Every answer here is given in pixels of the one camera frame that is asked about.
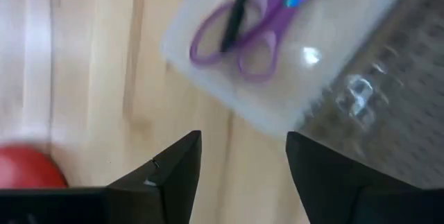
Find clear plastic supply box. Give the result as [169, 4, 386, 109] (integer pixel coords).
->
[160, 0, 444, 189]

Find red desk lamp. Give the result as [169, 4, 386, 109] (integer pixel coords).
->
[0, 143, 69, 189]

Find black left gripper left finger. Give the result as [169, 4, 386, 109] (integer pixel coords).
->
[105, 130, 203, 224]

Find black marker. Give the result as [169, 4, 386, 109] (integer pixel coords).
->
[219, 0, 258, 53]

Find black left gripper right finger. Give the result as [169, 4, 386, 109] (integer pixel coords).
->
[286, 130, 413, 224]

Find purple scissors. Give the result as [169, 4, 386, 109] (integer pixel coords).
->
[189, 0, 343, 83]

